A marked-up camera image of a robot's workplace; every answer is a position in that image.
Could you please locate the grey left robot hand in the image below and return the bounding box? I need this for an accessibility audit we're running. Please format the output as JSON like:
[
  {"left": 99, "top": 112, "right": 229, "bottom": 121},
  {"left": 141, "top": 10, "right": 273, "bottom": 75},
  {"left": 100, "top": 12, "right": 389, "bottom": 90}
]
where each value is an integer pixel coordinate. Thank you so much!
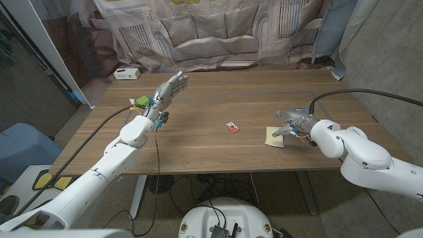
[{"left": 143, "top": 70, "right": 190, "bottom": 125}]

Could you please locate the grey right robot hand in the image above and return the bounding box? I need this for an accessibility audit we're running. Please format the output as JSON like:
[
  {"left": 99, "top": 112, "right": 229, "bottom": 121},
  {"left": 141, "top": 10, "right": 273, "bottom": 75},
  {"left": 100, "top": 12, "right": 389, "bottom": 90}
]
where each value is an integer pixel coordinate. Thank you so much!
[{"left": 271, "top": 107, "right": 321, "bottom": 138}]

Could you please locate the pale yellow sponge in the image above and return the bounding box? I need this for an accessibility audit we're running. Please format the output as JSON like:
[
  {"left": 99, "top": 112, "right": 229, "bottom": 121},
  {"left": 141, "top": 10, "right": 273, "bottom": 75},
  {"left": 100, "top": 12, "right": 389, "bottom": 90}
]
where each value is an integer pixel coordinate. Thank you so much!
[{"left": 264, "top": 126, "right": 286, "bottom": 149}]

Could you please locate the white power strip box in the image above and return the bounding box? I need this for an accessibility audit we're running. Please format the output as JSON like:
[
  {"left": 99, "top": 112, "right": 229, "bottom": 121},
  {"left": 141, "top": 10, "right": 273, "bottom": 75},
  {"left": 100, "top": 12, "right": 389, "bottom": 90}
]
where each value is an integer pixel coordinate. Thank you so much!
[{"left": 113, "top": 67, "right": 141, "bottom": 81}]

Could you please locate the grey table leg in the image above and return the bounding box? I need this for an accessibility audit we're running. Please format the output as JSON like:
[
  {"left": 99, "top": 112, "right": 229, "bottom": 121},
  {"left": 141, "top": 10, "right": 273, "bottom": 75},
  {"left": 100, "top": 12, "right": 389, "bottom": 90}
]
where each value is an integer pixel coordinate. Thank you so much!
[{"left": 295, "top": 171, "right": 319, "bottom": 216}]

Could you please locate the black round floor fan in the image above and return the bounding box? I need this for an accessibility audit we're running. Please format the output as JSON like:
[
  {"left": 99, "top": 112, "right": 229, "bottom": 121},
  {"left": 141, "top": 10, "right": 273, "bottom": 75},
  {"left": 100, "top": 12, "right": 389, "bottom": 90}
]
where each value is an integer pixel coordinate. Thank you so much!
[{"left": 147, "top": 174, "right": 174, "bottom": 195}]

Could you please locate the pale grey hanging cloth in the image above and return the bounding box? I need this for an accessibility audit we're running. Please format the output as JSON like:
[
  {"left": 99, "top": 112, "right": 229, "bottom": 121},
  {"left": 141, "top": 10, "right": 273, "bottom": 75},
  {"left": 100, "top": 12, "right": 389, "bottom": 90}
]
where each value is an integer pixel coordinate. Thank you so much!
[{"left": 332, "top": 0, "right": 377, "bottom": 81}]

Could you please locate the white table leg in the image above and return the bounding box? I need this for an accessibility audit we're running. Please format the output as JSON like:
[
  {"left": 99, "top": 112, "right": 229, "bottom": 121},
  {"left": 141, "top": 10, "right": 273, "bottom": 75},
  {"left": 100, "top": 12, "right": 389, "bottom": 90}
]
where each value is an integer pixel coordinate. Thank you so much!
[{"left": 129, "top": 175, "right": 148, "bottom": 218}]

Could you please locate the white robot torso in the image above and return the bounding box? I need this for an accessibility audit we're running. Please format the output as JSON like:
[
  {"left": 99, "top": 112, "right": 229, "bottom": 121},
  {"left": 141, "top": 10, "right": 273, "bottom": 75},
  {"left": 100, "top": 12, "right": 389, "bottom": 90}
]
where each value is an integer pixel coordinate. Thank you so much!
[{"left": 178, "top": 197, "right": 274, "bottom": 238}]

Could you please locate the white partition panel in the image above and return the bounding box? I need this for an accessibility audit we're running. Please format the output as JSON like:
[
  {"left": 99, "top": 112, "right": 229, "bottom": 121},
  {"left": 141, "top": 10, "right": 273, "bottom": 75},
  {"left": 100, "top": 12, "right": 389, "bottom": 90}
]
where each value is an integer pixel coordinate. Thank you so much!
[{"left": 0, "top": 0, "right": 96, "bottom": 109}]

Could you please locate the yellow pad with black rim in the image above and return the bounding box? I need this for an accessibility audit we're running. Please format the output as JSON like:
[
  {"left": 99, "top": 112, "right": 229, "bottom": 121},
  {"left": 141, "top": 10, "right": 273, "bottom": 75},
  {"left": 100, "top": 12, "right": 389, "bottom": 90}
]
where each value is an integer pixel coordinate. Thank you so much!
[{"left": 32, "top": 169, "right": 74, "bottom": 192}]

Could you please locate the blue upholstered chair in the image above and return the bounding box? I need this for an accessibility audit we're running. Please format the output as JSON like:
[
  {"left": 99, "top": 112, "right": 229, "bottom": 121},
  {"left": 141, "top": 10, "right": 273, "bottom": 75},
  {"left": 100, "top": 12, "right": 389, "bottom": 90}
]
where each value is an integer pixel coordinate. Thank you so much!
[{"left": 0, "top": 122, "right": 63, "bottom": 181}]

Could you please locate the white floor platform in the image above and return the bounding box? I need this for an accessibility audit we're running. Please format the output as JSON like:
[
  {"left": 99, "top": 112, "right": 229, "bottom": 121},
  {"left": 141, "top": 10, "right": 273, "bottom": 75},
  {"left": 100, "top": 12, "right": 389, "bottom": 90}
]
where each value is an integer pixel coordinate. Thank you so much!
[{"left": 0, "top": 165, "right": 83, "bottom": 229}]

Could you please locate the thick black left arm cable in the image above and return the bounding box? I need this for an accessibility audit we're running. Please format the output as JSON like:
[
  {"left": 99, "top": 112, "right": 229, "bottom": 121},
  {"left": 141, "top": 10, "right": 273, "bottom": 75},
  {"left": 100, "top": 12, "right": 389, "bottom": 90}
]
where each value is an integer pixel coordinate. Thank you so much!
[{"left": 13, "top": 104, "right": 143, "bottom": 218}]

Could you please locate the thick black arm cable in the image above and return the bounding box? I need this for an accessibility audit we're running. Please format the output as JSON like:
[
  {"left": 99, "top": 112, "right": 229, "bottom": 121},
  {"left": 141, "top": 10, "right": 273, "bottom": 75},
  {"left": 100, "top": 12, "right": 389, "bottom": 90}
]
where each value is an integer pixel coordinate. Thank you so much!
[
  {"left": 309, "top": 88, "right": 423, "bottom": 115},
  {"left": 13, "top": 104, "right": 143, "bottom": 218}
]

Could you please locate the thin black left wrist cable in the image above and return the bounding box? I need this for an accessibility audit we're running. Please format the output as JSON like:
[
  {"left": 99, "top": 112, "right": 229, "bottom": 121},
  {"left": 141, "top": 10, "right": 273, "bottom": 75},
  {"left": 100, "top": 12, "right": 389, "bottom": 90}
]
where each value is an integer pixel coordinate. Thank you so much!
[{"left": 98, "top": 128, "right": 161, "bottom": 237}]

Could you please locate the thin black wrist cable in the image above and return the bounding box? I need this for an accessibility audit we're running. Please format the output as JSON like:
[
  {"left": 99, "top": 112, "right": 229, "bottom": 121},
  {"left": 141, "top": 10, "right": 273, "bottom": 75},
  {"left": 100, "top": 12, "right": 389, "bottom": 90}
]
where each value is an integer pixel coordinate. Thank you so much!
[
  {"left": 363, "top": 188, "right": 403, "bottom": 235},
  {"left": 98, "top": 128, "right": 161, "bottom": 237}
]

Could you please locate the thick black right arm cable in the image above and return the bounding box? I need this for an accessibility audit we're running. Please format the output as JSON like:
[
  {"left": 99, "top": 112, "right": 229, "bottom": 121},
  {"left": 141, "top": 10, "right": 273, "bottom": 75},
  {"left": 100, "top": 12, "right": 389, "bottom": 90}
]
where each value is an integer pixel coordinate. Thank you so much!
[{"left": 309, "top": 88, "right": 423, "bottom": 115}]

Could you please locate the black floor cable tangle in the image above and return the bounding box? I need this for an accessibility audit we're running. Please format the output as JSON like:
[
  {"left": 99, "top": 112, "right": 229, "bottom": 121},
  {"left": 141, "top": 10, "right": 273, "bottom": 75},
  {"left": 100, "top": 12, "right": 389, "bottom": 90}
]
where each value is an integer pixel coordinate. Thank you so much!
[{"left": 170, "top": 173, "right": 260, "bottom": 216}]

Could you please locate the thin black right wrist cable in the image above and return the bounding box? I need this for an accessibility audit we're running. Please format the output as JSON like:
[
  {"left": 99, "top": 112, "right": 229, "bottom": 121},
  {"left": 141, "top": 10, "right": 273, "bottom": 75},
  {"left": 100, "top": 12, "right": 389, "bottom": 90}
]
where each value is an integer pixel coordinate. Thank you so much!
[{"left": 363, "top": 188, "right": 403, "bottom": 235}]

